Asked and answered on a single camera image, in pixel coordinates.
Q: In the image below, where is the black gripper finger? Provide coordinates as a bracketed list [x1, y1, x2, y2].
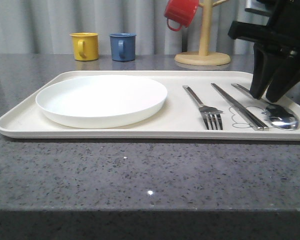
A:
[249, 43, 283, 99]
[266, 51, 300, 103]

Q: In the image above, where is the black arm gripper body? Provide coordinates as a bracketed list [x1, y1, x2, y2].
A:
[228, 0, 300, 50]

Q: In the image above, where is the silver spoon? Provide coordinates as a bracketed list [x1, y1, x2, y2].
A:
[231, 83, 300, 131]

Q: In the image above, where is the silver chopsticks pair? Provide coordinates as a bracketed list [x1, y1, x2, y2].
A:
[211, 83, 269, 131]

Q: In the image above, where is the silver fork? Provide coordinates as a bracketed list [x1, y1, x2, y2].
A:
[182, 85, 224, 131]

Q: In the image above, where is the white round plate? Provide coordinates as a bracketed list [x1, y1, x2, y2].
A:
[35, 74, 168, 129]

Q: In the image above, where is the wooden mug tree stand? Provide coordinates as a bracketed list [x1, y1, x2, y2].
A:
[174, 0, 231, 66]

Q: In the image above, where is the red mug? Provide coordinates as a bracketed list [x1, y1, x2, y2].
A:
[164, 0, 200, 32]

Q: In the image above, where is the cream rabbit serving tray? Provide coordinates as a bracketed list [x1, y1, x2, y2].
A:
[0, 70, 300, 141]

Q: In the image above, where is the blue mug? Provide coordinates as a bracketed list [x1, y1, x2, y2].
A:
[109, 32, 137, 62]

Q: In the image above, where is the yellow mug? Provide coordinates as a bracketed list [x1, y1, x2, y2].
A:
[70, 32, 99, 61]

